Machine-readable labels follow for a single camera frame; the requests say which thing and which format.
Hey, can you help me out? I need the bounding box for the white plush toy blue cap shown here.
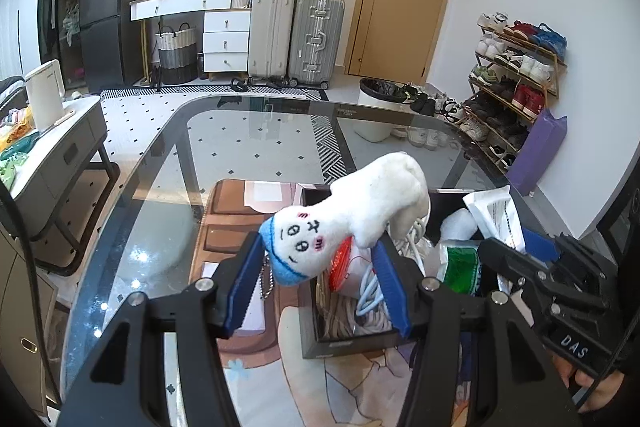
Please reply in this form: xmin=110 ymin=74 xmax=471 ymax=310
xmin=259 ymin=152 xmax=431 ymax=286

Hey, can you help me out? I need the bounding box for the white charging cable bundle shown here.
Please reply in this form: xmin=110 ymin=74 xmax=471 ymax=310
xmin=354 ymin=215 xmax=434 ymax=320

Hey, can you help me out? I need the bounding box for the bagged beige rope coil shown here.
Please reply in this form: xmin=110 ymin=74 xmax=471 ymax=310
xmin=319 ymin=275 xmax=399 ymax=341

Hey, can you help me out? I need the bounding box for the silver aluminium suitcase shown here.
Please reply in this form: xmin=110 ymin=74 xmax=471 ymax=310
xmin=288 ymin=0 xmax=345 ymax=89

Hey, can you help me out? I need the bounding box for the red and white plastic bag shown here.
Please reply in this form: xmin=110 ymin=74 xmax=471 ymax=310
xmin=329 ymin=237 xmax=372 ymax=299

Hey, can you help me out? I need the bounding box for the anime print table mat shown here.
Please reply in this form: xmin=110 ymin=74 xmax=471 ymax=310
xmin=190 ymin=179 xmax=413 ymax=426

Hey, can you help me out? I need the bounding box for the white desk with drawers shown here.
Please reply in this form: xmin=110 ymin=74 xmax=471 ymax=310
xmin=130 ymin=0 xmax=250 ymax=74

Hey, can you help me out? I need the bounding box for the white printed foil pouch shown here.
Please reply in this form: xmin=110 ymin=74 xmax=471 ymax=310
xmin=462 ymin=185 xmax=526 ymax=253

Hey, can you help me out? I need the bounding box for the purple paper bag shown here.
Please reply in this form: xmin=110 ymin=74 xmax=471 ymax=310
xmin=506 ymin=108 xmax=567 ymax=196

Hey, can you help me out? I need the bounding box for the white suitcase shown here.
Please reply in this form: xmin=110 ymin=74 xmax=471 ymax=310
xmin=248 ymin=0 xmax=295 ymax=78

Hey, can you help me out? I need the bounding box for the white electric kettle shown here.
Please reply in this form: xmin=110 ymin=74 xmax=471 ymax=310
xmin=25 ymin=60 xmax=65 ymax=132

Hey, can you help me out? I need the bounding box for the person's right hand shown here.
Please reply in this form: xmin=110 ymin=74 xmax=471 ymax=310
xmin=550 ymin=353 xmax=625 ymax=413

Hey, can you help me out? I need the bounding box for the white foam block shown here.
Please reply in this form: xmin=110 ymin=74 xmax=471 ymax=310
xmin=439 ymin=208 xmax=478 ymax=242

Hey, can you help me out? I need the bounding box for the wooden shoe rack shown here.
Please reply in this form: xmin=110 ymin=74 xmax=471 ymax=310
xmin=459 ymin=12 xmax=567 ymax=173

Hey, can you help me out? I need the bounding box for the grey woven laundry basket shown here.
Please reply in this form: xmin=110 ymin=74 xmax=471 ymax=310
xmin=155 ymin=23 xmax=198 ymax=86

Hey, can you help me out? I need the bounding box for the grey side cabinet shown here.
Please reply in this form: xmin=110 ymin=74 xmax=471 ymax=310
xmin=1 ymin=95 xmax=120 ymax=277

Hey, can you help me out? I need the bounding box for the white trash bin black liner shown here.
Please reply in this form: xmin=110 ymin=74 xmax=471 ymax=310
xmin=354 ymin=77 xmax=412 ymax=143

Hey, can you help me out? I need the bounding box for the black cardboard box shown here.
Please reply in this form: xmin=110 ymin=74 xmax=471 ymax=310
xmin=298 ymin=188 xmax=473 ymax=360

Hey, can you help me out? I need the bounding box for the black refrigerator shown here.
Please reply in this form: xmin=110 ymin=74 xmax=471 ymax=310
xmin=79 ymin=0 xmax=143 ymax=94

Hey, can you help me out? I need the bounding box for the green and white packet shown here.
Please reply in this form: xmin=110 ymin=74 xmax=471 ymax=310
xmin=436 ymin=239 xmax=482 ymax=296

